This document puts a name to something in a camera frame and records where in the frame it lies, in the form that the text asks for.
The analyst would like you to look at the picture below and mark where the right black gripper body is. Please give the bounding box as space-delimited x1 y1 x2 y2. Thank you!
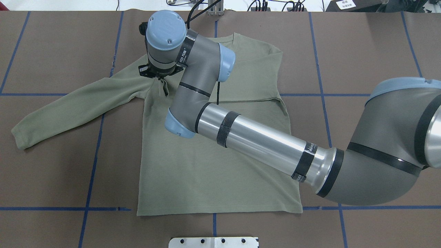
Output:
139 63 183 79

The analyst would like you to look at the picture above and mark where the olive green long-sleeve shirt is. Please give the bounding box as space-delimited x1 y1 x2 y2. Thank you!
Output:
11 33 302 216

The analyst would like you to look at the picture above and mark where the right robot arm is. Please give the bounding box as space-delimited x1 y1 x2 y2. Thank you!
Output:
139 10 441 206

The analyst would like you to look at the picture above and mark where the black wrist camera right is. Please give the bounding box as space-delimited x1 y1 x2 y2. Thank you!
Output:
139 22 148 36

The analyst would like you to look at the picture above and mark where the aluminium frame post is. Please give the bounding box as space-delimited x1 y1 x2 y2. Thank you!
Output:
207 0 225 16

